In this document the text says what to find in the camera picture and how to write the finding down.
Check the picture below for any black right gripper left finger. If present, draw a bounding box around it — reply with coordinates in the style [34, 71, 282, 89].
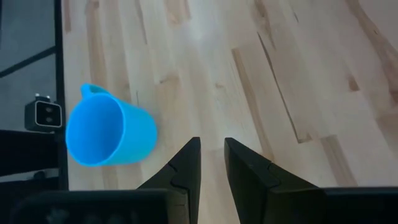
[136, 136, 202, 224]

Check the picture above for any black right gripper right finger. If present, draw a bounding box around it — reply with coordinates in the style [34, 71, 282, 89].
[224, 137, 328, 224]

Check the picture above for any light blue plastic mug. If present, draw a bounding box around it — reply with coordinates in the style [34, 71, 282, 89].
[65, 83, 159, 168]

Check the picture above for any small black camera box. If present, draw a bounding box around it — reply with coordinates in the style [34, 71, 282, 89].
[24, 93, 63, 133]

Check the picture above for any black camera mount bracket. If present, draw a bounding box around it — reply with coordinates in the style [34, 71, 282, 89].
[0, 129, 60, 177]

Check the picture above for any black table edge frame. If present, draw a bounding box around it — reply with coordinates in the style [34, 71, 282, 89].
[53, 0, 70, 191]

